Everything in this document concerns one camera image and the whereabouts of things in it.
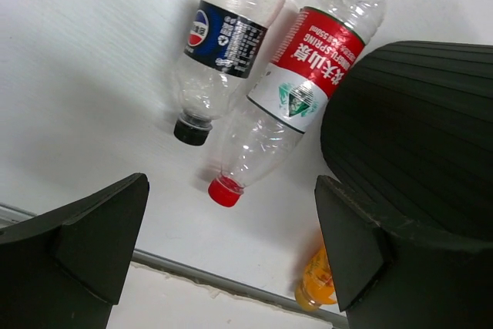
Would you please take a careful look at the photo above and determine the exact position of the red label water bottle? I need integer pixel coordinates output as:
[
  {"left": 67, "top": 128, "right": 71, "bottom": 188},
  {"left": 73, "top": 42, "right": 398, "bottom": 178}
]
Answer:
[{"left": 208, "top": 0, "right": 386, "bottom": 207}]

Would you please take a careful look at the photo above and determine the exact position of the black plastic waste bin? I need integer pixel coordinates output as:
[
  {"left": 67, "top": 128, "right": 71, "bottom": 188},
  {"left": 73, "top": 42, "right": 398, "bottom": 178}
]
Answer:
[{"left": 320, "top": 41, "right": 492, "bottom": 241}]

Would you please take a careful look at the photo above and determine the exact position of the orange juice bottle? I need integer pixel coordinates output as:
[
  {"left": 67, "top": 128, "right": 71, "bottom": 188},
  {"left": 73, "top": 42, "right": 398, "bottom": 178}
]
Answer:
[{"left": 294, "top": 246, "right": 337, "bottom": 312}]

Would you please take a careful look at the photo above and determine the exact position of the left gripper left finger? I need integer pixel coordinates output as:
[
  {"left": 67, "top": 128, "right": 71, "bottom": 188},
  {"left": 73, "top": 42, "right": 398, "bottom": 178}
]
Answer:
[{"left": 1, "top": 173, "right": 149, "bottom": 328}]

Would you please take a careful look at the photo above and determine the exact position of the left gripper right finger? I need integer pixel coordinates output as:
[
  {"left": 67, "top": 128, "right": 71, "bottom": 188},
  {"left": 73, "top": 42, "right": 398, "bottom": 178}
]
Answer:
[{"left": 314, "top": 176, "right": 492, "bottom": 328}]

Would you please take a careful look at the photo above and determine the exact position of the pepsi bottle black cap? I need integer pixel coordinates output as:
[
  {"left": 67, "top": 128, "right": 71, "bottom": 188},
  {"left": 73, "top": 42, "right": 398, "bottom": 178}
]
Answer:
[{"left": 173, "top": 0, "right": 286, "bottom": 146}]

